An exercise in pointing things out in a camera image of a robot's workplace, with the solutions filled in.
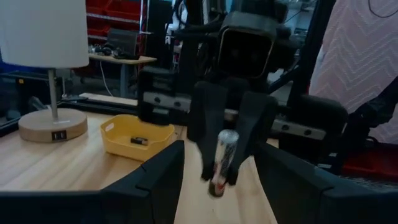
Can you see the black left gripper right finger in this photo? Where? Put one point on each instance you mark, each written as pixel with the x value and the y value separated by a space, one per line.
pixel 311 202

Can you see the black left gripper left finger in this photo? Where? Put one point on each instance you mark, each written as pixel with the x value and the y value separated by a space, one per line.
pixel 140 199

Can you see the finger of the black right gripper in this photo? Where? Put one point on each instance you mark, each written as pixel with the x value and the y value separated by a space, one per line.
pixel 208 118
pixel 258 121

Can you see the silver Energizer battery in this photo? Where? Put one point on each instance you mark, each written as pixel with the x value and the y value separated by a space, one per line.
pixel 224 155

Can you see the black copper-top battery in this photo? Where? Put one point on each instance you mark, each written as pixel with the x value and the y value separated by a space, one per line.
pixel 139 141

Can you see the yellow plastic bin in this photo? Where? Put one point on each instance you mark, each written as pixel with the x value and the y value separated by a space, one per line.
pixel 124 133

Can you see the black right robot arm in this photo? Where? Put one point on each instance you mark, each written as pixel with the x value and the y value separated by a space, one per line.
pixel 192 46

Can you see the grey metal mounting bar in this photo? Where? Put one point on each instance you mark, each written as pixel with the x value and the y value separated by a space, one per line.
pixel 168 101

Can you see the black box unit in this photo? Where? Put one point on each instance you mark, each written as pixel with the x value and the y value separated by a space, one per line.
pixel 155 81

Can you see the background wooden table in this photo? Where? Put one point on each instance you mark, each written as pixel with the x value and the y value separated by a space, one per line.
pixel 124 59

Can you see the person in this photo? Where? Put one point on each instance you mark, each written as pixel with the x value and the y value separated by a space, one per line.
pixel 351 46

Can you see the red tilted bin rack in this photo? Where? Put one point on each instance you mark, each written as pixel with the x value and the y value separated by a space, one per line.
pixel 118 7

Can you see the white shade wooden base lamp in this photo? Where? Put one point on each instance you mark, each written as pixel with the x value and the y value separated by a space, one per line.
pixel 43 31

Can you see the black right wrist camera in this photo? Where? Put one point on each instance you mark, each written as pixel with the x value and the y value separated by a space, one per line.
pixel 245 49

